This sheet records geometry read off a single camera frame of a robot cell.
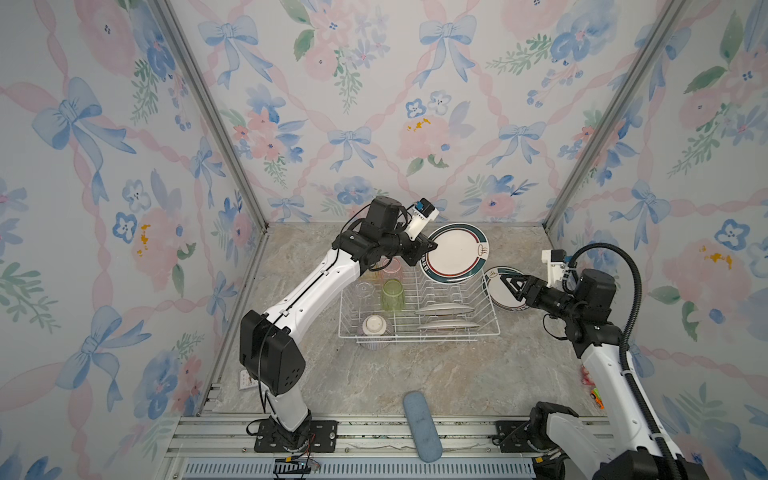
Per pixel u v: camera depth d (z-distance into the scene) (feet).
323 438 2.42
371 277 3.20
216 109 2.86
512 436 2.39
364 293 2.90
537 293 2.16
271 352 1.44
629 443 1.33
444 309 2.80
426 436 2.35
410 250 2.19
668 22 2.29
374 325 2.81
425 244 2.16
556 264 2.22
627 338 1.65
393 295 2.88
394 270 3.05
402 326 3.06
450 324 2.63
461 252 2.48
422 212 2.13
